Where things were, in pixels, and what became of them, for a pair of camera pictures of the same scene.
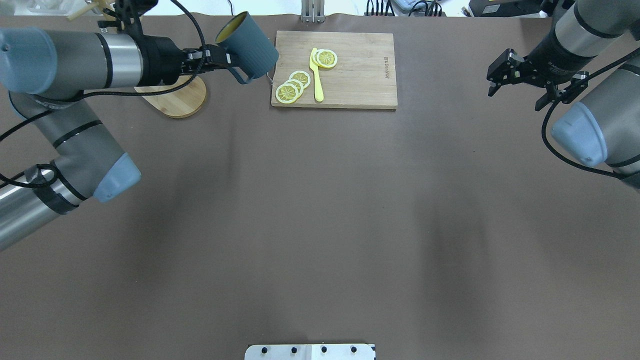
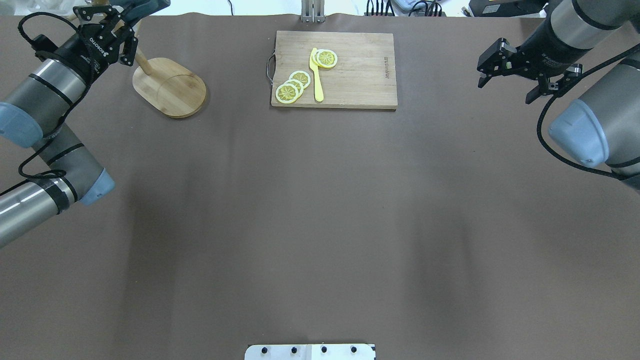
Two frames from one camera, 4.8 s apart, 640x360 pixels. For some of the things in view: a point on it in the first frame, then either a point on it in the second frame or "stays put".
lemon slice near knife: [324, 58] stays put
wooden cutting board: [363, 77] stays put
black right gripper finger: [550, 96] -> [536, 93]
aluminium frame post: [312, 11] stays put
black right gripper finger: [493, 88] -> [482, 81]
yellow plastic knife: [318, 89] stays put
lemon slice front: [286, 93] stays put
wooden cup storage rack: [180, 101] stays put
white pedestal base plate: [343, 351] stays put
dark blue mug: [253, 55] -> [135, 10]
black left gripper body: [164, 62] -> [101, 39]
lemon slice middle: [297, 84] stays put
